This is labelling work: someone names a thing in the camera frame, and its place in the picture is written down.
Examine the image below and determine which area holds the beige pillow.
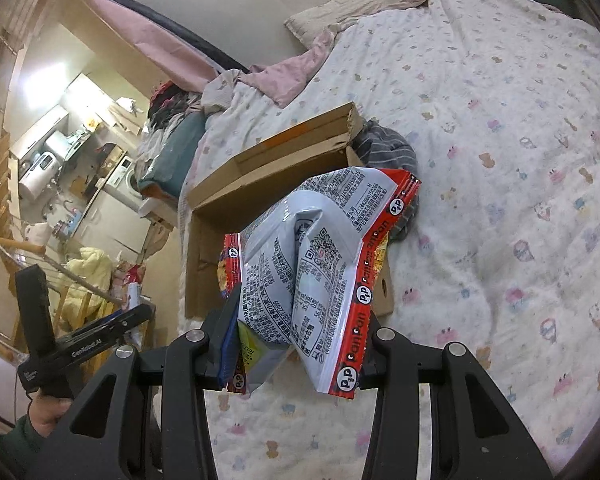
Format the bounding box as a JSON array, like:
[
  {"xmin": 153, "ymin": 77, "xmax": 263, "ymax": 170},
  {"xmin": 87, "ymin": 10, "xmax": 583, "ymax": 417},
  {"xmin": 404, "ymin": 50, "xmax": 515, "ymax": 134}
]
[{"xmin": 284, "ymin": 0, "xmax": 388, "ymax": 46}]

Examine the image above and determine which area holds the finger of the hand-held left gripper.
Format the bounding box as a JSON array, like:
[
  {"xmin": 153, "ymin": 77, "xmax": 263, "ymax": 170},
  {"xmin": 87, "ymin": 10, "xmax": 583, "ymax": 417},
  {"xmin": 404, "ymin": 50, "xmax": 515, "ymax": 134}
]
[{"xmin": 102, "ymin": 304, "xmax": 153, "ymax": 335}]

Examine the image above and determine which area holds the grey striped cloth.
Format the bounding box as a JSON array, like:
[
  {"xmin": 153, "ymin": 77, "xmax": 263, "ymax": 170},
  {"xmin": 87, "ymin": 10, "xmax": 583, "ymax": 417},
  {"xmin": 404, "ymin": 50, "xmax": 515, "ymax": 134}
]
[{"xmin": 352, "ymin": 120, "xmax": 421, "ymax": 241}]

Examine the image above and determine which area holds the ceiling lamp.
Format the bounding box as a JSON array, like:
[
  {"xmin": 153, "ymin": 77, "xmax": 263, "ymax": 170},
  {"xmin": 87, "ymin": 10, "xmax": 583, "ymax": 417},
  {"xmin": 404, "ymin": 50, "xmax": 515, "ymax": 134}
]
[{"xmin": 22, "ymin": 60, "xmax": 68, "ymax": 96}]

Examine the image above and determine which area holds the white washing machine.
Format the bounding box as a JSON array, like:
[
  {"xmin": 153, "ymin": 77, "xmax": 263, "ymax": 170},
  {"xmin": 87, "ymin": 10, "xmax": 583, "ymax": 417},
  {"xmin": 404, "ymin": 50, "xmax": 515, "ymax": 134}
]
[{"xmin": 104, "ymin": 154, "xmax": 146, "ymax": 211}]

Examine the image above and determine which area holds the white wall cabinet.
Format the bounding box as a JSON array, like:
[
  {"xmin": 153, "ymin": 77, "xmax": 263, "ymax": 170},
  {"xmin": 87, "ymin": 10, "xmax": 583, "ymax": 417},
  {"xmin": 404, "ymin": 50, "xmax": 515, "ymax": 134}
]
[{"xmin": 10, "ymin": 105, "xmax": 71, "ymax": 158}]

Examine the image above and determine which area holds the large red white snack packet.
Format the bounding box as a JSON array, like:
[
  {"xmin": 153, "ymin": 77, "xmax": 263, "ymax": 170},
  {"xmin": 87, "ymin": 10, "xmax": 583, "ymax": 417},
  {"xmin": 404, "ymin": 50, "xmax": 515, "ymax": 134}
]
[{"xmin": 220, "ymin": 167, "xmax": 423, "ymax": 401}]

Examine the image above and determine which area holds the small white table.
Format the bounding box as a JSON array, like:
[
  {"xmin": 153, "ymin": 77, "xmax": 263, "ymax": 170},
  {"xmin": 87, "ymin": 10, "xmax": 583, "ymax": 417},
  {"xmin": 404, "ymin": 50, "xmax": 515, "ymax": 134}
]
[{"xmin": 139, "ymin": 199, "xmax": 178, "ymax": 231}]

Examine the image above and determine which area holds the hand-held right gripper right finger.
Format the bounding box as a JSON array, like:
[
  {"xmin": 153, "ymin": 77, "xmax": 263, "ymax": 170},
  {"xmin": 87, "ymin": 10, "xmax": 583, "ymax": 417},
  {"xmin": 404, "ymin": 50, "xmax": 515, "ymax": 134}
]
[{"xmin": 357, "ymin": 310, "xmax": 553, "ymax": 480}]

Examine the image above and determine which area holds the pink curtain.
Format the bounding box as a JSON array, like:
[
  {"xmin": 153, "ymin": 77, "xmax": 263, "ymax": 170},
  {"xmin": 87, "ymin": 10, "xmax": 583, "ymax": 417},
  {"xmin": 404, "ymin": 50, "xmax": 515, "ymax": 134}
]
[{"xmin": 75, "ymin": 0, "xmax": 221, "ymax": 93}]

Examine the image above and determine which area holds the wooden rack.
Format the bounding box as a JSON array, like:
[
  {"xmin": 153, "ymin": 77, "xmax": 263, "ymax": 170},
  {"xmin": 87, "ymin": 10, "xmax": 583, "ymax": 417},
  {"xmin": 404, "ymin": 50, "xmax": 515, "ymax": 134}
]
[{"xmin": 0, "ymin": 225, "xmax": 126, "ymax": 341}]

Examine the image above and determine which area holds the yellow cloth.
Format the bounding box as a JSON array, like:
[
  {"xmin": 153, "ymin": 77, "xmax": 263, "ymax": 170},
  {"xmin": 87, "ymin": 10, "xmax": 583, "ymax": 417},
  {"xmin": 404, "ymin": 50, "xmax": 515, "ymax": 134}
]
[{"xmin": 60, "ymin": 246, "xmax": 113, "ymax": 331}]

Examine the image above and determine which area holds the person's left forearm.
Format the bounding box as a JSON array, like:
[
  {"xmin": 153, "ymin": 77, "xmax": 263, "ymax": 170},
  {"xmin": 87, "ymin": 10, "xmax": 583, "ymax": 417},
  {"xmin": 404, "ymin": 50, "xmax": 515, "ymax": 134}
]
[{"xmin": 0, "ymin": 412, "xmax": 51, "ymax": 480}]

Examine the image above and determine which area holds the person's left hand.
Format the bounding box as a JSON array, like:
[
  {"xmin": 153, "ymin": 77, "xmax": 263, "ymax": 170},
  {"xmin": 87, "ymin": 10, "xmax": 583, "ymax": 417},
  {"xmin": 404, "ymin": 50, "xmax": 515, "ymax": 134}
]
[{"xmin": 27, "ymin": 395, "xmax": 73, "ymax": 438}]

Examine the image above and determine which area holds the brown cardboard box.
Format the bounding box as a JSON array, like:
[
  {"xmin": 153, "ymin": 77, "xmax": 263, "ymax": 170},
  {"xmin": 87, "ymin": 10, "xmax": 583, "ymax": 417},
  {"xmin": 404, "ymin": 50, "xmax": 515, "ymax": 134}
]
[{"xmin": 182, "ymin": 101, "xmax": 395, "ymax": 320}]

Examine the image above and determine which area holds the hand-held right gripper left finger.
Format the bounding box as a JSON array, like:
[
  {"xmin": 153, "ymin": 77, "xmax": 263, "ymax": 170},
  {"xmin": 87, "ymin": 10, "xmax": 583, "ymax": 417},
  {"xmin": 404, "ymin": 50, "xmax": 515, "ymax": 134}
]
[{"xmin": 25, "ymin": 285, "xmax": 243, "ymax": 480}]

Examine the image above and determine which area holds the pile of clothes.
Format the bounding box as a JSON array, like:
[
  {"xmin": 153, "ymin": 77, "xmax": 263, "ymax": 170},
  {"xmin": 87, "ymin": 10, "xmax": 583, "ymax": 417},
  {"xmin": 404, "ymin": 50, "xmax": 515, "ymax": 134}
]
[{"xmin": 137, "ymin": 79, "xmax": 206, "ymax": 161}]

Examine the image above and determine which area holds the white kitchen base cabinet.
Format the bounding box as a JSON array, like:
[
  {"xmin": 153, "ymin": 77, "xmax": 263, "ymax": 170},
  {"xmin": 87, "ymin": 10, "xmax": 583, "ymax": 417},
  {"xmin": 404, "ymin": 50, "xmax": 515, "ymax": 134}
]
[{"xmin": 75, "ymin": 192, "xmax": 153, "ymax": 256}]

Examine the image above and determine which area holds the white water heater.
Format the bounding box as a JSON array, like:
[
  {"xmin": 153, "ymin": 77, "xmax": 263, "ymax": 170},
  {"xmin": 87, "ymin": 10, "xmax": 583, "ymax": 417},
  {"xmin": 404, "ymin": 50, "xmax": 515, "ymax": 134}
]
[{"xmin": 17, "ymin": 151, "xmax": 63, "ymax": 201}]

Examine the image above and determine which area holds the pink blanket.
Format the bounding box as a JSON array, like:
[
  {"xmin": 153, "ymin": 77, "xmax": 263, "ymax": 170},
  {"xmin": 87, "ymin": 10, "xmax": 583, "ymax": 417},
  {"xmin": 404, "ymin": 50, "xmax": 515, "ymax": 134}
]
[{"xmin": 200, "ymin": 0, "xmax": 448, "ymax": 108}]

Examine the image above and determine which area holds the dark curtain edge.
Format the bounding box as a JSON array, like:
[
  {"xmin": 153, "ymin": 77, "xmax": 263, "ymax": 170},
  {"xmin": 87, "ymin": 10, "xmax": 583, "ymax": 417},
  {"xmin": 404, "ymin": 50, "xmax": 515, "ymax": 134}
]
[{"xmin": 62, "ymin": 0, "xmax": 251, "ymax": 68}]

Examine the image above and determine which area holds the silver range hood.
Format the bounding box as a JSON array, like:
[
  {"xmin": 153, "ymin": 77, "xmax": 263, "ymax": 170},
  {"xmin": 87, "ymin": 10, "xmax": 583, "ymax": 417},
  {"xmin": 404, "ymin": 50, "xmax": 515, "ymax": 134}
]
[{"xmin": 42, "ymin": 132, "xmax": 73, "ymax": 161}]

